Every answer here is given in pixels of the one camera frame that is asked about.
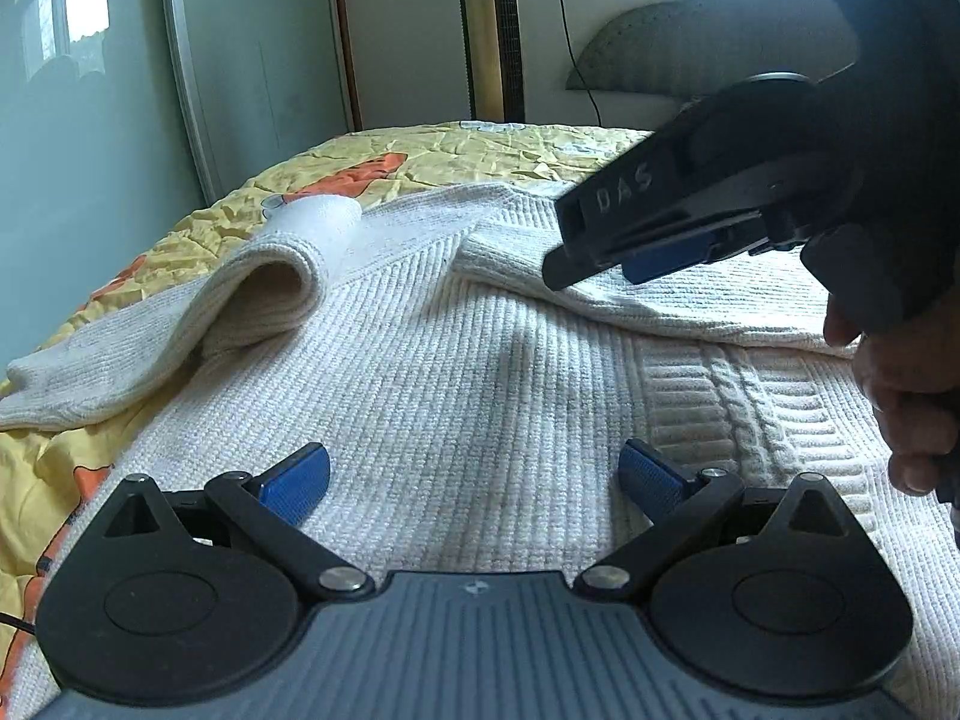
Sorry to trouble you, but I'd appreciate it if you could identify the person's right hand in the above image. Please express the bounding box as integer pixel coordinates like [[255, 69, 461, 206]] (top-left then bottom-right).
[[821, 291, 960, 500]]

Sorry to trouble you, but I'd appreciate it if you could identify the white knit sweater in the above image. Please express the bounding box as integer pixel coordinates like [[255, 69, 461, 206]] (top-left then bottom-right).
[[0, 178, 960, 720]]

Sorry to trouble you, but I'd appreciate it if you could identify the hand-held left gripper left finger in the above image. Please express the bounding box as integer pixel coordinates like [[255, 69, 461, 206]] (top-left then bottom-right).
[[103, 441, 374, 604]]

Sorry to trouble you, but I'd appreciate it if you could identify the gold and black tower fan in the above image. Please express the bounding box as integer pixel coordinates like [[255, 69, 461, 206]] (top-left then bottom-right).
[[452, 0, 527, 124]]

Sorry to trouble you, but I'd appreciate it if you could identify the sliding glass wardrobe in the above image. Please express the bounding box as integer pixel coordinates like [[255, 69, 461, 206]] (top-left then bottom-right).
[[0, 0, 355, 391]]

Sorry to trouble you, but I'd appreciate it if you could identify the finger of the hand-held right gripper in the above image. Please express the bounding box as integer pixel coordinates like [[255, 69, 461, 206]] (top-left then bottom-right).
[[541, 208, 805, 293], [557, 122, 782, 257]]

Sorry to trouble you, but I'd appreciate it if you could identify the yellow carrot-print bed quilt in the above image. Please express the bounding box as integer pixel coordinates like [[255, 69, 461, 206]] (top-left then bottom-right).
[[0, 120, 665, 691]]

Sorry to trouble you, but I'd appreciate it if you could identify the grey padded headboard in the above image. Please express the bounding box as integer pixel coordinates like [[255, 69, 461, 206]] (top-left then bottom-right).
[[565, 0, 857, 100]]

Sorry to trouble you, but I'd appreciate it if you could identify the black power cable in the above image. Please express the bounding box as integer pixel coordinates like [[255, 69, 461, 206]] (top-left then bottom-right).
[[551, 0, 605, 128]]

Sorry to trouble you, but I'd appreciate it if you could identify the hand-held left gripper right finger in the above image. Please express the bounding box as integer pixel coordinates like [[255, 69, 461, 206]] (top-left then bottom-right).
[[574, 437, 846, 606]]

